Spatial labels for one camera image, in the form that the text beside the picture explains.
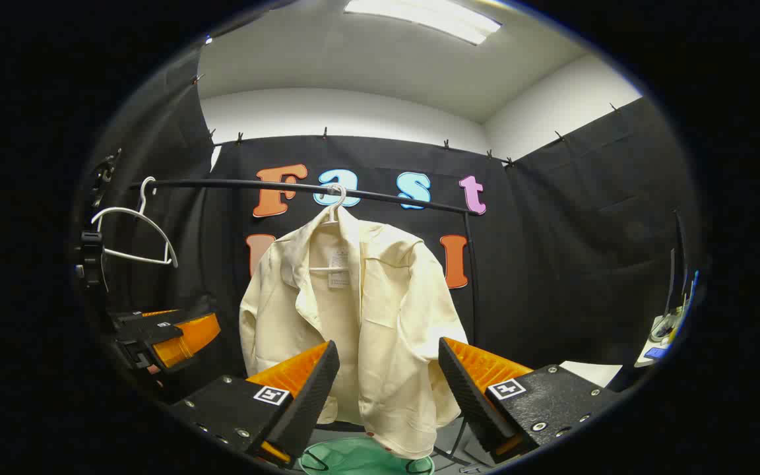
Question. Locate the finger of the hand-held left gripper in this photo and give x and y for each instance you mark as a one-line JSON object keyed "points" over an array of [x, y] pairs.
{"points": [[136, 317], [182, 343]]}

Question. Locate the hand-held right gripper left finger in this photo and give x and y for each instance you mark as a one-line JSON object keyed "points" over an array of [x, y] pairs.
{"points": [[311, 402]]}

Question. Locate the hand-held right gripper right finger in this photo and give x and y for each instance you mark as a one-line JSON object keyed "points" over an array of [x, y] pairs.
{"points": [[469, 402]]}

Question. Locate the green laundry hamper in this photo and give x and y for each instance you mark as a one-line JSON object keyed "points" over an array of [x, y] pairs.
{"points": [[353, 458]]}

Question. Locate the cream jacket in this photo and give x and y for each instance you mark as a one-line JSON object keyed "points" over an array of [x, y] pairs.
{"points": [[386, 316]]}

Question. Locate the white clothes hanger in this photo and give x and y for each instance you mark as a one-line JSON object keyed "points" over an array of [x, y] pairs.
{"points": [[136, 211], [334, 214]]}

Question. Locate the black backdrop cloth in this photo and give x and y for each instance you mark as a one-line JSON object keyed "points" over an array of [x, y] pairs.
{"points": [[551, 264]]}

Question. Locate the cluttered white desk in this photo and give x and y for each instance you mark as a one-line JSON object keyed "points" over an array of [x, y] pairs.
{"points": [[657, 343]]}

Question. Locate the black monitor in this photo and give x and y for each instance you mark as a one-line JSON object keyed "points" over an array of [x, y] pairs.
{"points": [[681, 251]]}

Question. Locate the ceiling light panel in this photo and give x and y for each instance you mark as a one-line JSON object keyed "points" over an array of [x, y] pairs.
{"points": [[419, 16]]}

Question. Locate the black clothes rail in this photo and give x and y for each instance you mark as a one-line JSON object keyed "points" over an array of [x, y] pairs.
{"points": [[235, 184]]}

